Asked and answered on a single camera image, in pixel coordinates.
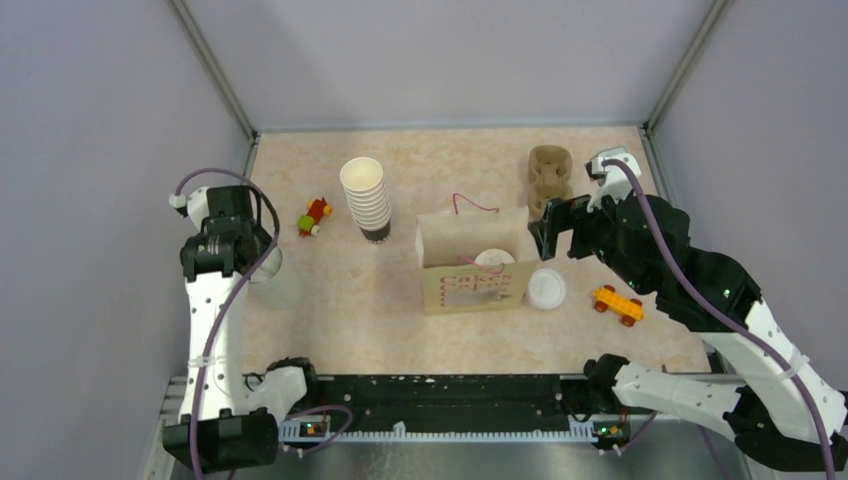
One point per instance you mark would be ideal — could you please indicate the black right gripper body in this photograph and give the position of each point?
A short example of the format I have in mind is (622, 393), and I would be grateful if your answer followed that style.
(595, 236)

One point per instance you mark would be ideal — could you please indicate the white plastic cup lid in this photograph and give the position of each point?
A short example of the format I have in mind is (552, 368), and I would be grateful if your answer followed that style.
(494, 257)

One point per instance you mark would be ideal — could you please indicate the cream Cakes paper bag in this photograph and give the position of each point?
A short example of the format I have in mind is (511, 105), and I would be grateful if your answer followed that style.
(446, 245)

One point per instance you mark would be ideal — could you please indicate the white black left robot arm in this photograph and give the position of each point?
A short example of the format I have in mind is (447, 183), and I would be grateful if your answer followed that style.
(222, 424)

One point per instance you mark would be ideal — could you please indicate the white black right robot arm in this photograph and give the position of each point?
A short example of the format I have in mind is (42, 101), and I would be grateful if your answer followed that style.
(784, 415)

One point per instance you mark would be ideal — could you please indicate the brown pulp cup carrier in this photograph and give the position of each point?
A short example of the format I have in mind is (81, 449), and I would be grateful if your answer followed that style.
(549, 171)

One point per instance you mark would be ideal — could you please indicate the stack of translucent lids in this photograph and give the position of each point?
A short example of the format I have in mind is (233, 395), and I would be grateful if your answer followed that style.
(546, 289)

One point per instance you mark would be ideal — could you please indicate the yellow toy car red wheels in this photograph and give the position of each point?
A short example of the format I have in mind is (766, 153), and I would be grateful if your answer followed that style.
(628, 311)

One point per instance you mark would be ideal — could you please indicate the stack of white paper cups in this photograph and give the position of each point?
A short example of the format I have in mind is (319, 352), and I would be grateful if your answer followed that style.
(362, 179)

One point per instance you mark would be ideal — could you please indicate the red green toy block figure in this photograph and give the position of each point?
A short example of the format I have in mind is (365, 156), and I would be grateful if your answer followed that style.
(309, 224)

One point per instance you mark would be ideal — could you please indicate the white straw holder cup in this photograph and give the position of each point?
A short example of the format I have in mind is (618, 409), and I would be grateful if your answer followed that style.
(276, 284)

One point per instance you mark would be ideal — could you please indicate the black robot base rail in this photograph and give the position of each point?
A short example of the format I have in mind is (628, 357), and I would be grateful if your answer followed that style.
(448, 403)

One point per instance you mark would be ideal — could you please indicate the grey slotted cable duct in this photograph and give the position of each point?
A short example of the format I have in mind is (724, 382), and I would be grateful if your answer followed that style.
(295, 432)

